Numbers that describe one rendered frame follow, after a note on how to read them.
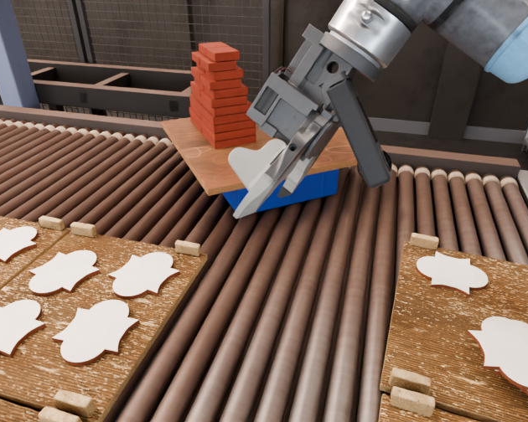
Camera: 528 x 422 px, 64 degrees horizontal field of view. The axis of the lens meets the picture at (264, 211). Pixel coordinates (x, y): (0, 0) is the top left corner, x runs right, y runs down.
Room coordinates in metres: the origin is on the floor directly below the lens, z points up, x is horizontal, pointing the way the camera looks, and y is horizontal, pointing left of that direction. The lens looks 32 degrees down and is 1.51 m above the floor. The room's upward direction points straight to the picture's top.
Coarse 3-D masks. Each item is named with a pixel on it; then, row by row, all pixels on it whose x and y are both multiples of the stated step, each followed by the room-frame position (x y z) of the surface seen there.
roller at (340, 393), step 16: (368, 192) 1.06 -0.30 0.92; (368, 208) 0.97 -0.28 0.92; (368, 224) 0.89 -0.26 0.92; (368, 240) 0.83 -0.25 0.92; (352, 256) 0.78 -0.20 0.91; (368, 256) 0.77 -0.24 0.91; (352, 272) 0.71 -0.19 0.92; (368, 272) 0.73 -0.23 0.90; (352, 288) 0.66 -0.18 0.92; (352, 304) 0.61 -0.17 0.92; (352, 320) 0.57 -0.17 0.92; (352, 336) 0.53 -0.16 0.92; (336, 352) 0.50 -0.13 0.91; (352, 352) 0.50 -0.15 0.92; (336, 368) 0.46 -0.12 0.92; (352, 368) 0.46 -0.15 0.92; (336, 384) 0.43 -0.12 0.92; (352, 384) 0.44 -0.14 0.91; (336, 400) 0.40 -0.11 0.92; (352, 400) 0.41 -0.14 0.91; (336, 416) 0.38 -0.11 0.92
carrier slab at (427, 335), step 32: (416, 256) 0.74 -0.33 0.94; (448, 256) 0.74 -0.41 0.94; (480, 256) 0.74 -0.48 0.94; (416, 288) 0.64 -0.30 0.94; (512, 288) 0.64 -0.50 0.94; (416, 320) 0.55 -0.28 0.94; (448, 320) 0.55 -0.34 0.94; (480, 320) 0.55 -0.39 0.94; (416, 352) 0.48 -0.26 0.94; (448, 352) 0.48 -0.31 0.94; (480, 352) 0.48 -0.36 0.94; (384, 384) 0.42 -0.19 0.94; (448, 384) 0.42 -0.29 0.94; (480, 384) 0.42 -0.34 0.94; (512, 384) 0.42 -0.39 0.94; (480, 416) 0.37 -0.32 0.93; (512, 416) 0.37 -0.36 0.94
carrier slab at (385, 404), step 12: (384, 396) 0.40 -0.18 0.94; (384, 408) 0.38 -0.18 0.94; (396, 408) 0.38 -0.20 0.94; (384, 420) 0.36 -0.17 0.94; (396, 420) 0.36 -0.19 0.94; (408, 420) 0.36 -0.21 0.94; (420, 420) 0.36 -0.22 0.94; (432, 420) 0.36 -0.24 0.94; (444, 420) 0.36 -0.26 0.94; (456, 420) 0.36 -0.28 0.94; (468, 420) 0.36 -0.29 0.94
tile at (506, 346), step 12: (492, 324) 0.50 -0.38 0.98; (504, 324) 0.50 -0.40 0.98; (516, 324) 0.50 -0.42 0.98; (480, 336) 0.48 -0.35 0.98; (492, 336) 0.48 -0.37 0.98; (504, 336) 0.48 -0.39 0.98; (516, 336) 0.48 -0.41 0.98; (480, 348) 0.46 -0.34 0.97; (492, 348) 0.45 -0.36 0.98; (504, 348) 0.45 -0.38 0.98; (516, 348) 0.45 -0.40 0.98; (492, 360) 0.43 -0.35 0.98; (504, 360) 0.43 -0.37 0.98; (516, 360) 0.43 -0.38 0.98; (504, 372) 0.41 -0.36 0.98; (516, 372) 0.41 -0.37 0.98; (516, 384) 0.39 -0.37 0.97
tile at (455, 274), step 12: (420, 264) 0.70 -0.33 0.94; (432, 264) 0.70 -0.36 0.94; (444, 264) 0.70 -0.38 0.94; (456, 264) 0.70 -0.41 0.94; (468, 264) 0.70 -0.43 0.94; (432, 276) 0.66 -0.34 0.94; (444, 276) 0.66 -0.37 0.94; (456, 276) 0.66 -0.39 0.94; (468, 276) 0.66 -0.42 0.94; (480, 276) 0.66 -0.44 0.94; (456, 288) 0.63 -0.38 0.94; (468, 288) 0.63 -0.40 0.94; (480, 288) 0.63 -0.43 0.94
